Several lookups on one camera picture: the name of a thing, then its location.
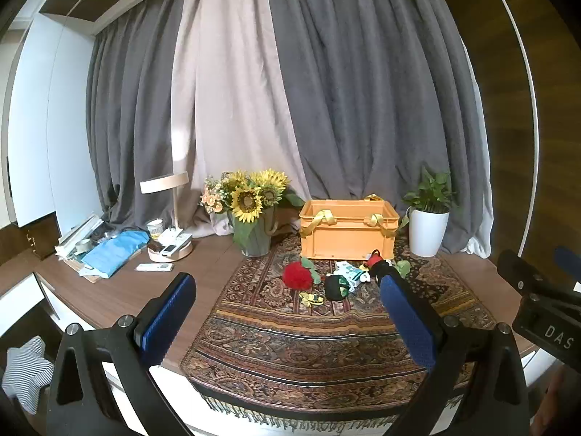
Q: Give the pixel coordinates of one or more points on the striped pillow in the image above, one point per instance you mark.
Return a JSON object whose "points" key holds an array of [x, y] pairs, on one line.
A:
{"points": [[25, 370]]}

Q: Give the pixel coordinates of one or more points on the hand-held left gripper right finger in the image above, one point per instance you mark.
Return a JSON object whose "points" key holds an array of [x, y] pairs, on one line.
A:
{"points": [[408, 322]]}

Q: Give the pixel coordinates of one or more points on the stack of flat boxes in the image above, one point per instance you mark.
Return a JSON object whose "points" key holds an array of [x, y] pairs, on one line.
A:
{"points": [[77, 236]]}

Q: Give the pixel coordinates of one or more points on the green potted plant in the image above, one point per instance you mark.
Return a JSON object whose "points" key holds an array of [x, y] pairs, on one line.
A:
{"points": [[431, 193]]}

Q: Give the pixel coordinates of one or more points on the wide grey curtain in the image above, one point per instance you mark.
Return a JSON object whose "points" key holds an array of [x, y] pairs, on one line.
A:
{"points": [[363, 91]]}

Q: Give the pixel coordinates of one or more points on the patterned table runner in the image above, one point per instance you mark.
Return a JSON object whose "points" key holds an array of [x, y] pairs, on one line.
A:
{"points": [[295, 349]]}

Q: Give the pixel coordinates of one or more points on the white and green soft toy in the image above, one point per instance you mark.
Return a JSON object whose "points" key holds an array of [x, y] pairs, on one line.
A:
{"points": [[350, 272]]}

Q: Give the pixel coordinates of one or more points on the red and black plush toy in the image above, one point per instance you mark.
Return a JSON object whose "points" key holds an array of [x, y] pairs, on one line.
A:
{"points": [[376, 261]]}

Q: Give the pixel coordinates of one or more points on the blue cloth pouch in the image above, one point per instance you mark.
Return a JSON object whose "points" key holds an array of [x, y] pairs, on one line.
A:
{"points": [[115, 252]]}

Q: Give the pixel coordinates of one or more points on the white handheld device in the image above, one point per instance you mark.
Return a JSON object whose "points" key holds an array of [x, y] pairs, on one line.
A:
{"points": [[170, 249]]}

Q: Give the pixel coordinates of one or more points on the grey flower vase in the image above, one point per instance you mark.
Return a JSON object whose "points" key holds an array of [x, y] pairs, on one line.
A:
{"points": [[256, 236]]}

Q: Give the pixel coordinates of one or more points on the beige curtain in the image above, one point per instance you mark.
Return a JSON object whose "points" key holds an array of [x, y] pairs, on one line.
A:
{"points": [[227, 100]]}

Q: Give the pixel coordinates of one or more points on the tape roll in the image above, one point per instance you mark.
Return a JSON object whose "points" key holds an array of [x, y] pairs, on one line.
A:
{"points": [[82, 246]]}

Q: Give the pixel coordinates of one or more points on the orange plastic crate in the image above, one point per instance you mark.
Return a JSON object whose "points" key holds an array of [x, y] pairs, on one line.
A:
{"points": [[347, 234]]}

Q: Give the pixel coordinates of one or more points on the red plush flower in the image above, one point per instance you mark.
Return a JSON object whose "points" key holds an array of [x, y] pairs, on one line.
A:
{"points": [[297, 276]]}

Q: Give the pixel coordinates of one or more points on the black and green plush toy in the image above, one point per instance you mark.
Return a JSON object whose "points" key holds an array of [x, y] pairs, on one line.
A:
{"points": [[337, 287]]}

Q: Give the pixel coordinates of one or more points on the white plant pot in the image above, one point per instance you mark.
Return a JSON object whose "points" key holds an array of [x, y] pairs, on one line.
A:
{"points": [[426, 231]]}

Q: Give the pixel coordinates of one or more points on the narrow grey curtain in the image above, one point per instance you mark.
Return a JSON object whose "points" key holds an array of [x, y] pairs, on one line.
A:
{"points": [[131, 113]]}

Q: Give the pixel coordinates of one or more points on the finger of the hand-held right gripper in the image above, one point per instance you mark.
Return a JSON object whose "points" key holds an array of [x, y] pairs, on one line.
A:
{"points": [[522, 272], [569, 261]]}

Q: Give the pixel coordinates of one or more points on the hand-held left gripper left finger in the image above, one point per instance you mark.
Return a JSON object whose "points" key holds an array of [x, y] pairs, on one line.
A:
{"points": [[167, 322]]}

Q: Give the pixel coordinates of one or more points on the white power strip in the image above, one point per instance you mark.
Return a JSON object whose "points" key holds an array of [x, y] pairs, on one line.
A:
{"points": [[174, 236]]}

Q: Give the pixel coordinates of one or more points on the green plush leaf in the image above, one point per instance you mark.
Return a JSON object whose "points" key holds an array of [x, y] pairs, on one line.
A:
{"points": [[403, 267]]}

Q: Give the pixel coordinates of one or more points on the white cabinet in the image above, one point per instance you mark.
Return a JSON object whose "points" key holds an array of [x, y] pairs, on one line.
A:
{"points": [[41, 122]]}

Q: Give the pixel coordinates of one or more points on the sunflower bouquet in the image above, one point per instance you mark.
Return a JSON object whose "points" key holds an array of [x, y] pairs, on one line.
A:
{"points": [[247, 197]]}

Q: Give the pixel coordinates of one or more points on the white paper cup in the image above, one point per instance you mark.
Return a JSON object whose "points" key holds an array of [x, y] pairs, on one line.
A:
{"points": [[155, 228]]}

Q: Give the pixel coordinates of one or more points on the white remote control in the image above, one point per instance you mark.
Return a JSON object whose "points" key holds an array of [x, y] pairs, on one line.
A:
{"points": [[154, 267]]}

